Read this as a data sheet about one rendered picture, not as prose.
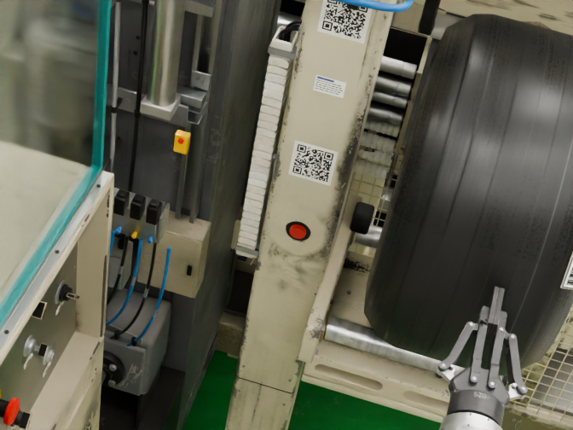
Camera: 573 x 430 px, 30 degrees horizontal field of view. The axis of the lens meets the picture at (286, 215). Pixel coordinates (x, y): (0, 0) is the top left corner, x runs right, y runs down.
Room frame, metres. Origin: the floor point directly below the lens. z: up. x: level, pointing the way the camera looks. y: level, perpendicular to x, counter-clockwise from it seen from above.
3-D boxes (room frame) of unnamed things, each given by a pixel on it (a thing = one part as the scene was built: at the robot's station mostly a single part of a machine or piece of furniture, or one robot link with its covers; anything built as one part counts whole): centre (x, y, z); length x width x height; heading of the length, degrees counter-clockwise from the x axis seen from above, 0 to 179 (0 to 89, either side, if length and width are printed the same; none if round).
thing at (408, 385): (1.34, -0.27, 0.84); 0.36 x 0.09 x 0.06; 83
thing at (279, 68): (1.47, 0.05, 1.19); 0.05 x 0.04 x 0.48; 173
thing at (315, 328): (1.50, -0.11, 0.90); 0.40 x 0.03 x 0.10; 173
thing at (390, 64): (1.88, -0.12, 1.05); 0.20 x 0.15 x 0.30; 83
